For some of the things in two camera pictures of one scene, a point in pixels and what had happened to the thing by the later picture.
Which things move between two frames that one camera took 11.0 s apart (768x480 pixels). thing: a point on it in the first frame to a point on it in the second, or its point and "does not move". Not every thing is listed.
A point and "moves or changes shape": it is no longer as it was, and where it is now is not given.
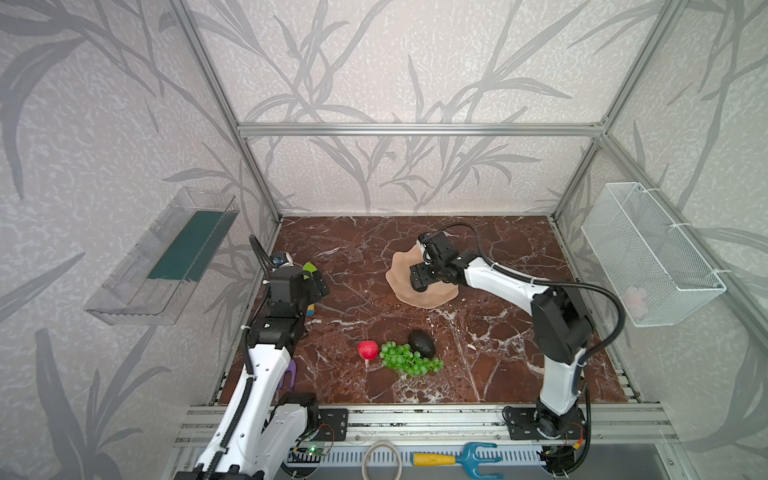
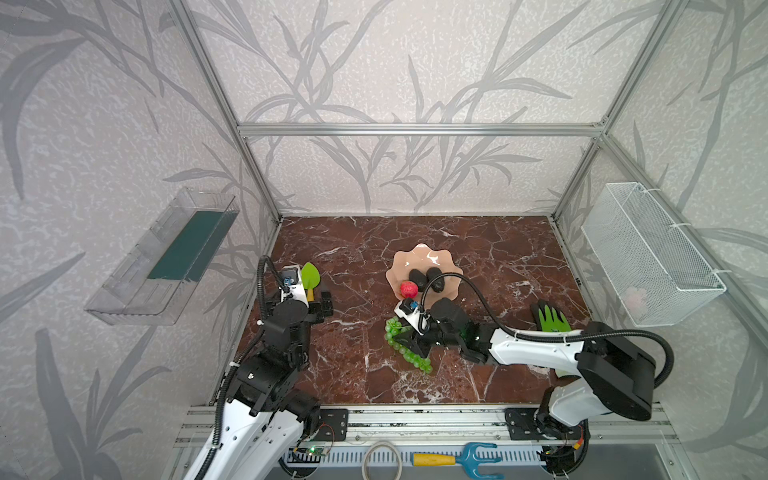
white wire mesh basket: (653, 267) does not move
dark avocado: (422, 341) moves or changes shape
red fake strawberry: (368, 349) to (409, 289)
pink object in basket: (636, 301) does not move
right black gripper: (424, 271) to (424, 335)
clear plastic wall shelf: (153, 283) does not move
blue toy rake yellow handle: (467, 458) does not move
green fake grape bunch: (401, 357) to (393, 327)
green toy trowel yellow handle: (309, 266) does not move
